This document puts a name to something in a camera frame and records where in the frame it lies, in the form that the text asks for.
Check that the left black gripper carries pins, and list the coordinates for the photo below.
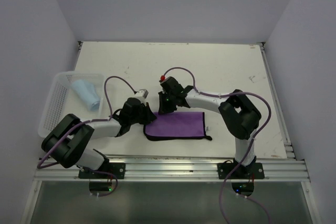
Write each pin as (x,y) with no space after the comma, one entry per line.
(149,117)

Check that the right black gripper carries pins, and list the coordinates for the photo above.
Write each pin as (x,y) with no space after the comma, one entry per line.
(163,108)

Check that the dark grey towel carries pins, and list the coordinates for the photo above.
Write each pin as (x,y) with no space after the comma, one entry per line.
(177,126)

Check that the light blue towel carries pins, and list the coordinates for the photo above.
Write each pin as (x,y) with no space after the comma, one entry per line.
(87,93)

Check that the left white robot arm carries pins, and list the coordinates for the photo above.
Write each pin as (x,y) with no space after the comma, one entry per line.
(66,144)

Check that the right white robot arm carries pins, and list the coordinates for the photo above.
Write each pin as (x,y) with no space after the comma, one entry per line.
(239,114)

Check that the white plastic basket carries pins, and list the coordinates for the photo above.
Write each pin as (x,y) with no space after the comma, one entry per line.
(63,99)

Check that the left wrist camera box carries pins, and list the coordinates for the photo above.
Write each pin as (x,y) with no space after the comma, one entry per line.
(141,95)

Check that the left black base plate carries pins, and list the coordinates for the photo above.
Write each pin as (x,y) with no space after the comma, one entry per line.
(116,169)

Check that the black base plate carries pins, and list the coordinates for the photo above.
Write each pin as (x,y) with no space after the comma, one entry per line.
(236,171)
(116,169)

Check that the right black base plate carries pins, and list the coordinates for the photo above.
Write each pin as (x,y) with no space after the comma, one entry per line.
(236,171)

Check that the aluminium mounting rail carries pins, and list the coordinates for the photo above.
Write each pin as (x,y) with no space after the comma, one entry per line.
(169,169)

